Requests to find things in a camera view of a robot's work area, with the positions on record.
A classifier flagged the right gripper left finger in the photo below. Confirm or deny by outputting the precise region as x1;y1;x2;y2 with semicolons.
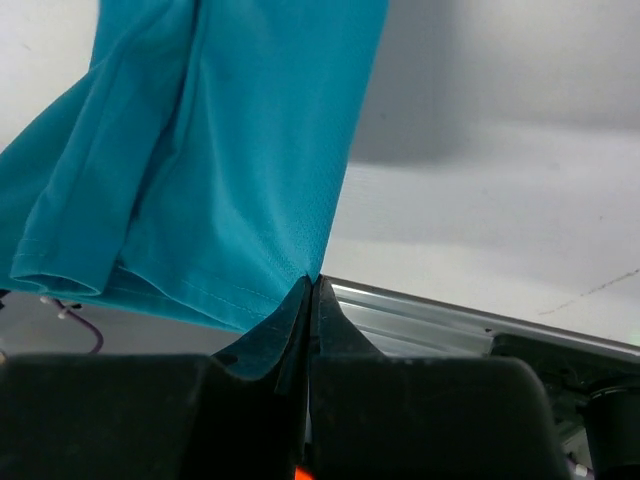
1;278;312;479

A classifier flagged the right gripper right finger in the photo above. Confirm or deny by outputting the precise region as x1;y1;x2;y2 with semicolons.
309;279;570;479

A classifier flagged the teal t shirt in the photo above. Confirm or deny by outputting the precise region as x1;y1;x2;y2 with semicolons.
0;0;391;335

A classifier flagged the aluminium mounting rail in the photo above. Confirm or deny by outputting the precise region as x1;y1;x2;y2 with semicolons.
329;278;639;361

